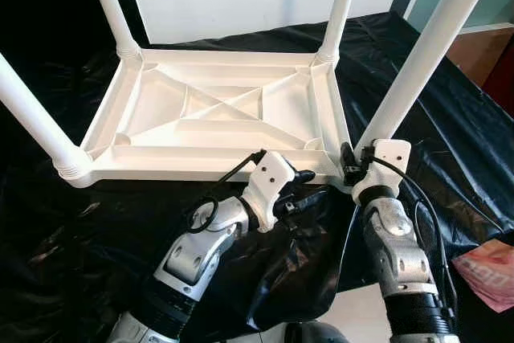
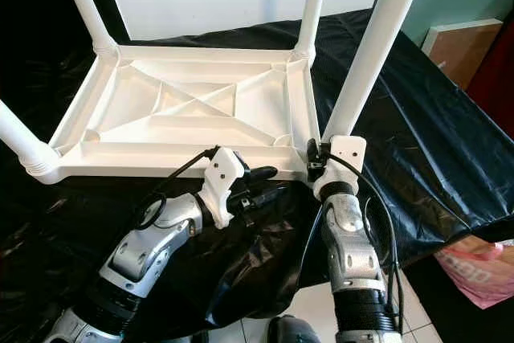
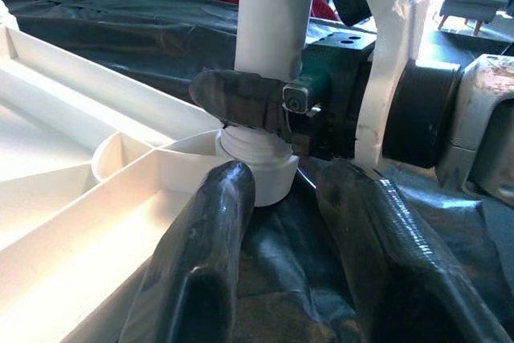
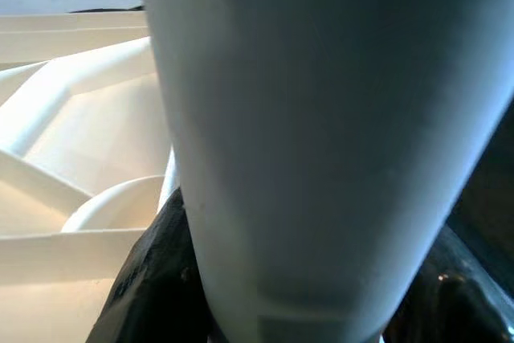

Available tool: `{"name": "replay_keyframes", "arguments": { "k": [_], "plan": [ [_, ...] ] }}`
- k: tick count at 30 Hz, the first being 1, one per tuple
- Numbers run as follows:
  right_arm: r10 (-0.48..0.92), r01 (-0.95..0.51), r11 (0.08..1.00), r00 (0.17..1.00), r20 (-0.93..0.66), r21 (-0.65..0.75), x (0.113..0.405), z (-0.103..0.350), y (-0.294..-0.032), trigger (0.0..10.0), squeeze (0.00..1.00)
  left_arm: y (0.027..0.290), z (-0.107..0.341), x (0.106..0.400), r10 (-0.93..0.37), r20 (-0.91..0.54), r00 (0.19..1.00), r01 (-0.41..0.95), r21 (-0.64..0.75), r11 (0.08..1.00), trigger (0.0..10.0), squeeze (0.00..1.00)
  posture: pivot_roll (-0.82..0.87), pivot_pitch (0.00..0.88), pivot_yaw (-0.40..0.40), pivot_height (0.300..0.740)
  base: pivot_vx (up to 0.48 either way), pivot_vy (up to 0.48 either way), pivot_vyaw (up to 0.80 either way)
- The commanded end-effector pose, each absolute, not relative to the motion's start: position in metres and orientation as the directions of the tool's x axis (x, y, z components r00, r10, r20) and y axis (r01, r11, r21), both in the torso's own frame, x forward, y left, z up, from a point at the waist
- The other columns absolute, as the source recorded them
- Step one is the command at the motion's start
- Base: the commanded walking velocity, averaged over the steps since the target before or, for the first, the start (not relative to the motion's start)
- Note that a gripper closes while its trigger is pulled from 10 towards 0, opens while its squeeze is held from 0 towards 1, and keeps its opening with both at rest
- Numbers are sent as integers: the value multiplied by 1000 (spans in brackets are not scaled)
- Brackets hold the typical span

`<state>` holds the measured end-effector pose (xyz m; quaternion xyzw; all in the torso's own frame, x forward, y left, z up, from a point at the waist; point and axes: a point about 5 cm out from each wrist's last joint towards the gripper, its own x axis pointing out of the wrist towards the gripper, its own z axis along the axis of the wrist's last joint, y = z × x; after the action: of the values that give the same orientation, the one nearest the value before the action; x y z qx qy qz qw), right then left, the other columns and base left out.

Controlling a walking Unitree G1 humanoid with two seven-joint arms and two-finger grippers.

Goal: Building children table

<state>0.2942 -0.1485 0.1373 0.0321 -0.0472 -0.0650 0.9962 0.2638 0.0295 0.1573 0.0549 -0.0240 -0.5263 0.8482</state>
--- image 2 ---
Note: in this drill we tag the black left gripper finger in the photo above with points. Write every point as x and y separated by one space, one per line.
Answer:
261 173
269 196

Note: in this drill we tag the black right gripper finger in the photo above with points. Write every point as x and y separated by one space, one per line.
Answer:
312 151

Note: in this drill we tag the white plastic table top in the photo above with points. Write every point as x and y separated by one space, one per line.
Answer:
128 126

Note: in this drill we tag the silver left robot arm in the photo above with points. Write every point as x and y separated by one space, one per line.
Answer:
152 251

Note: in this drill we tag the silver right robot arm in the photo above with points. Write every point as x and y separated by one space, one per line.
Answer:
349 247

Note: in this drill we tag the black plastic table cloth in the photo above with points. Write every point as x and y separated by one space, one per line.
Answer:
426 142

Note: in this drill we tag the grey robot right leg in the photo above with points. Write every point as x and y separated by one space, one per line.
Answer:
295 331

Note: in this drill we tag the brown wooden cabinet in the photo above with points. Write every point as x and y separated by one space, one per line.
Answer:
458 50

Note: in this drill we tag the pink plastic bag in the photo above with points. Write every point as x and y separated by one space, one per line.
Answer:
478 271

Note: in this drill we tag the dark red furniture piece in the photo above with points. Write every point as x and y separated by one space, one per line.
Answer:
496 74

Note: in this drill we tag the black door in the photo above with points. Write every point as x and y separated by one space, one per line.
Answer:
32 22

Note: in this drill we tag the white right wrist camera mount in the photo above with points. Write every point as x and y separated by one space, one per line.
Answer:
347 150

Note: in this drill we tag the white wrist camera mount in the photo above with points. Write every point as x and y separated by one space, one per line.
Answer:
223 174
347 150

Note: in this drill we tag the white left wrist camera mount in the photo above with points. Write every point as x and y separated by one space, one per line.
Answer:
223 174

